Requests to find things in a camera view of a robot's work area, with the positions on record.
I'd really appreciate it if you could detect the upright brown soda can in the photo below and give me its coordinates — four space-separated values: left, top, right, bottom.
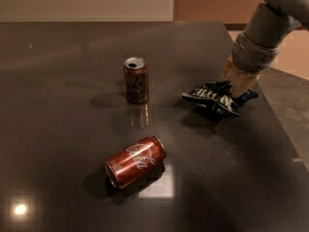
124 56 149 104

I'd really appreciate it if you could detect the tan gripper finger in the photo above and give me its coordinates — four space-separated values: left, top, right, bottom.
222 56 239 82
231 69 260 98

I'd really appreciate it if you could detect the blue chip bag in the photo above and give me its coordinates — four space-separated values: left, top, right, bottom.
183 81 259 118

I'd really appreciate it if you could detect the red cola can lying down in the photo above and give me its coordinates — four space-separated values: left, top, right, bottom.
104 136 166 189

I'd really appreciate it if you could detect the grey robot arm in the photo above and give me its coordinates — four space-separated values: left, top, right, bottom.
222 0 309 98

